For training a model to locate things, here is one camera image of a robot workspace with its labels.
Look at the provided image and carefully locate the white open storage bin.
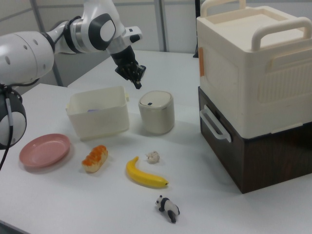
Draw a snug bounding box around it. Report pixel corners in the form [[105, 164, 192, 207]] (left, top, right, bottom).
[[65, 85, 130, 141]]

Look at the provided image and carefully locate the beige trash can lid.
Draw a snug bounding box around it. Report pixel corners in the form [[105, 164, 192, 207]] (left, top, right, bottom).
[[139, 90, 173, 108]]

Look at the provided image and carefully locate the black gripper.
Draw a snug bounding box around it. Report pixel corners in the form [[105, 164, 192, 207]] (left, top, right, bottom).
[[111, 47, 147, 90]]

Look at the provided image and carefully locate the crumpled white paper ball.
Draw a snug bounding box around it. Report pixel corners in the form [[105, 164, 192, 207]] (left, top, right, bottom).
[[145, 151, 160, 165]]

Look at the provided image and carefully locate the dark brown drawer box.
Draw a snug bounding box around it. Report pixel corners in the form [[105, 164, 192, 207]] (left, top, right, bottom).
[[197, 86, 312, 195]]

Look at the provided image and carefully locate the orange tape strip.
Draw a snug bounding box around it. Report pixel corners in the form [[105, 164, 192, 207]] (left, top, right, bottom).
[[198, 47, 206, 78]]

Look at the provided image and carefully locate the white drawer handle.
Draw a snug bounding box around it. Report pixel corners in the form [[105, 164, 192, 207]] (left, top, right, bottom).
[[199, 104, 232, 142]]

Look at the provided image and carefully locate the small beige trash can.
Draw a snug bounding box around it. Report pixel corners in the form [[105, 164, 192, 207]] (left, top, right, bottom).
[[138, 90, 175, 135]]

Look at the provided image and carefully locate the cream storage box with handles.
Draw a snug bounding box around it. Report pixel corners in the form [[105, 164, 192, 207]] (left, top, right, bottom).
[[196, 0, 312, 137]]

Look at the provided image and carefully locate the thin black background pole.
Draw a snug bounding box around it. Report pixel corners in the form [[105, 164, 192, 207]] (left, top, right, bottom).
[[194, 0, 201, 59]]

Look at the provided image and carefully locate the pink plate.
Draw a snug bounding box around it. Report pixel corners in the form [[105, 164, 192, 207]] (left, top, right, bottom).
[[19, 133, 72, 168]]

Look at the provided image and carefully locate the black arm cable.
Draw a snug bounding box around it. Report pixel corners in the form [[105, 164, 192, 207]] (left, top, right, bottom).
[[0, 82, 13, 171]]

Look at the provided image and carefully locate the yellow toy banana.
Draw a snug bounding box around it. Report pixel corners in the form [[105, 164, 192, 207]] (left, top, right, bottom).
[[125, 156, 170, 189]]

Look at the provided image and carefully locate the toy bread with orange glaze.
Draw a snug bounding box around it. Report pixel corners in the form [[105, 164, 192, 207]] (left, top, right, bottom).
[[81, 145, 109, 173]]

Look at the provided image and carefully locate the panda figurine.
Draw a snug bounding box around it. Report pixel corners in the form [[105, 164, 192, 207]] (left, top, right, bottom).
[[154, 195, 180, 223]]

